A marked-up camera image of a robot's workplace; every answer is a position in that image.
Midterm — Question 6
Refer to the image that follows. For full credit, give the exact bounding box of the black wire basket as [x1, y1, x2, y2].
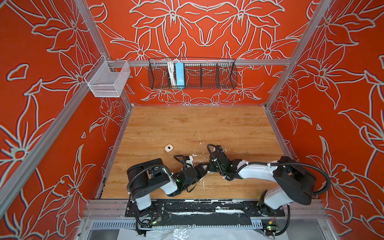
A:
[148, 58, 238, 90]

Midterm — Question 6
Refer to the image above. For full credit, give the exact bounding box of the white coiled cable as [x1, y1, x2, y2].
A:
[166, 59, 177, 87]

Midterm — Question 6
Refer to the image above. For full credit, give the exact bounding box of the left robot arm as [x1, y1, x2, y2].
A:
[127, 155, 209, 211]

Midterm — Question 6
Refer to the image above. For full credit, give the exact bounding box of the blue white box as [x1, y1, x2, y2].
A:
[175, 62, 185, 89]

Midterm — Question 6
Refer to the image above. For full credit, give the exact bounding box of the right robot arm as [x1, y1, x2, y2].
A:
[207, 144, 332, 215]

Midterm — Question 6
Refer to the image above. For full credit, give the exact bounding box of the white earbud charging case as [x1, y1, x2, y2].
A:
[165, 144, 174, 153]

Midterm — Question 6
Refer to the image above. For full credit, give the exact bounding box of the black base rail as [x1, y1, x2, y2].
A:
[125, 199, 286, 229]

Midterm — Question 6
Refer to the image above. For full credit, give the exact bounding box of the clear plastic bin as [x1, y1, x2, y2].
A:
[85, 56, 131, 98]

